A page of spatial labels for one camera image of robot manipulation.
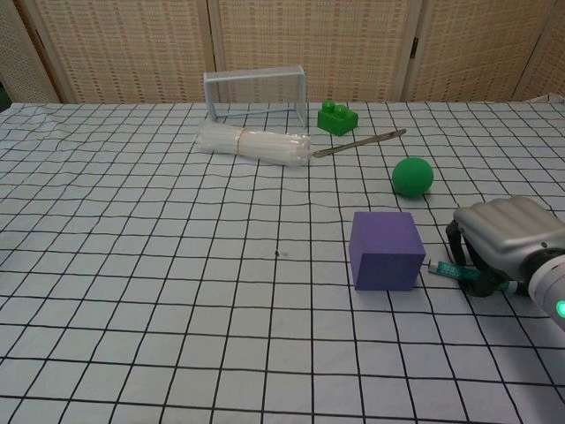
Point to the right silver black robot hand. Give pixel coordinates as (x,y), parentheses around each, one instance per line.
(507,229)

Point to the green marker pen black cap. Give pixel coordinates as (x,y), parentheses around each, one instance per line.
(450,270)

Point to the purple foam cube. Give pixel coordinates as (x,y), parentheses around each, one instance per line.
(384,252)

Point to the blue checkered grid tablecloth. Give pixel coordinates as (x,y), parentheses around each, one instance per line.
(176,287)

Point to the green ball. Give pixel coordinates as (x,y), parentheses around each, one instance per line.
(412,176)

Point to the woven folding screen panel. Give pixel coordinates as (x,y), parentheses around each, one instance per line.
(318,40)
(128,48)
(476,48)
(17,53)
(549,57)

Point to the green toy building brick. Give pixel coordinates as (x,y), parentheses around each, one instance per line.
(336,120)

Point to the bundle of clear straws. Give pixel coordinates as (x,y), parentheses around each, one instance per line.
(256,146)

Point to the clear acrylic box frame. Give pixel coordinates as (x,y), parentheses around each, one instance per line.
(253,76)

